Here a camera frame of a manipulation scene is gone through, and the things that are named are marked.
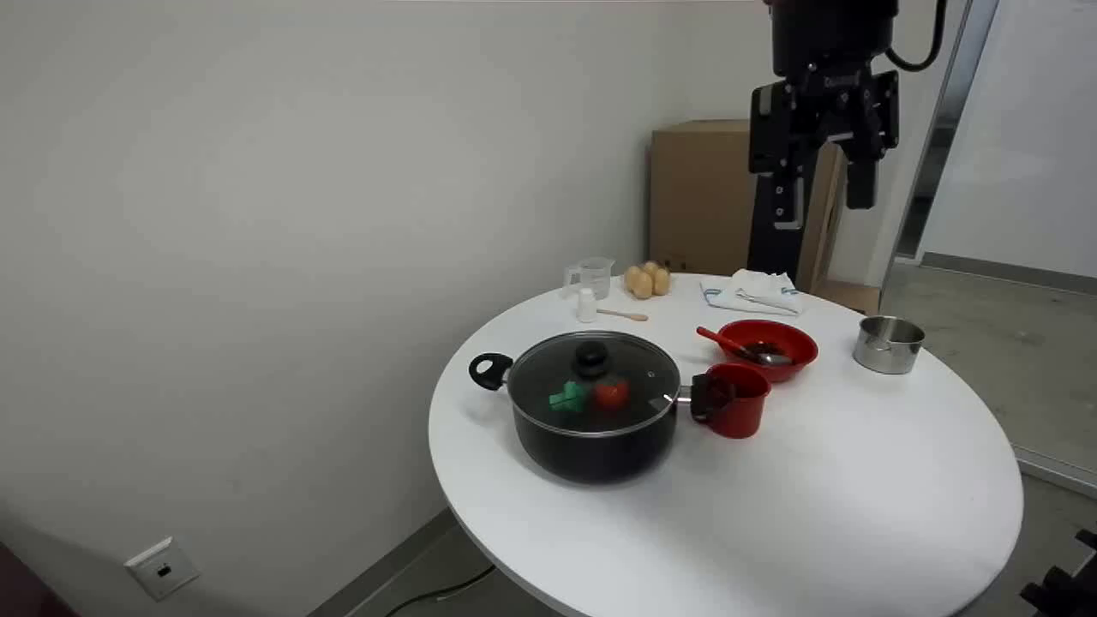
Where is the orange red toy tomato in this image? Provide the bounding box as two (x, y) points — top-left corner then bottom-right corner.
(590, 377), (633, 416)

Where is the black stand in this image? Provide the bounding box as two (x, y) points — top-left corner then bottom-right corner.
(1020, 526), (1097, 617)

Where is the red mug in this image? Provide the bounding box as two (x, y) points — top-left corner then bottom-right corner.
(691, 359), (774, 444)

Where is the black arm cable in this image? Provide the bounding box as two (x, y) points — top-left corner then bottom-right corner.
(886, 0), (955, 77)

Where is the large cardboard box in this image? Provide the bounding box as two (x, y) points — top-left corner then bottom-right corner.
(644, 117), (865, 288)

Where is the clear measuring cup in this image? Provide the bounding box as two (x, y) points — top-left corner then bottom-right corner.
(561, 256), (616, 303)

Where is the black floor cable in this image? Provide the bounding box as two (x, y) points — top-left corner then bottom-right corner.
(381, 564), (499, 617)

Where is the tan bread roll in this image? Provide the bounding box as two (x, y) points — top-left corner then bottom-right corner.
(620, 264), (659, 303)
(643, 256), (677, 299)

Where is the white wall outlet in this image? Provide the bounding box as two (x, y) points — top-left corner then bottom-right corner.
(120, 532), (204, 605)

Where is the aluminium door frame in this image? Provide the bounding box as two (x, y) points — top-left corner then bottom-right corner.
(877, 0), (1004, 313)

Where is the white cloth with blue print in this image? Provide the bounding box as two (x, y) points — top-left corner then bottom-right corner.
(700, 268), (805, 324)

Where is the small stainless steel pot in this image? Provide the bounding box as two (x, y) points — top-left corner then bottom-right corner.
(849, 313), (929, 377)

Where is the red bowl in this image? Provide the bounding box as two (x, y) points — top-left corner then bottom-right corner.
(718, 320), (823, 388)

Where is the black cooking pot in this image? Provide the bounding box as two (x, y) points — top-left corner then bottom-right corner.
(465, 326), (700, 484)

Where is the glass lid with black knob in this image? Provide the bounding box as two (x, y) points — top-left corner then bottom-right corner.
(505, 326), (685, 444)

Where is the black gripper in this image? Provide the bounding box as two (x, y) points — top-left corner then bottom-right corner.
(748, 0), (901, 212)

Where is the red spoon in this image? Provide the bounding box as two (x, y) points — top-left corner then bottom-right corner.
(693, 324), (793, 368)

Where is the small wooden stick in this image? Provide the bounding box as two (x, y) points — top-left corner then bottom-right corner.
(595, 303), (653, 326)

